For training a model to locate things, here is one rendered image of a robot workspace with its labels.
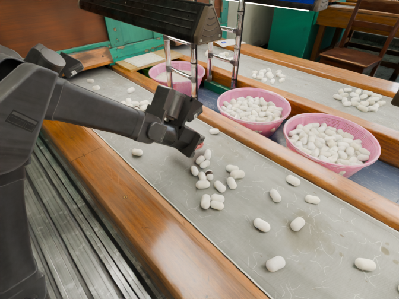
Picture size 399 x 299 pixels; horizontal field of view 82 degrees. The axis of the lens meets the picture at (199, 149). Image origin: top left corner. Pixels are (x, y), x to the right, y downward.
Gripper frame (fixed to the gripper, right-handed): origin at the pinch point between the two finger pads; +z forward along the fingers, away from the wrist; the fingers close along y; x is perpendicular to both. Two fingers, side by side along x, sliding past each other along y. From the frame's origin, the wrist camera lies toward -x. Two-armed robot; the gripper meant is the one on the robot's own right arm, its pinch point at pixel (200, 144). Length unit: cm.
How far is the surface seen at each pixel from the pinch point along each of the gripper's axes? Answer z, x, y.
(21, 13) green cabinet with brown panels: -30, -9, 78
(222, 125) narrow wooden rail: 8.3, -8.0, 1.5
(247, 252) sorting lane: -10.6, 11.4, -29.0
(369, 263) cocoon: -1.8, 1.4, -45.9
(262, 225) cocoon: -7.3, 6.2, -28.0
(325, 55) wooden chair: 176, -111, 41
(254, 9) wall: 211, -164, 170
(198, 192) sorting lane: -8.0, 9.1, -11.5
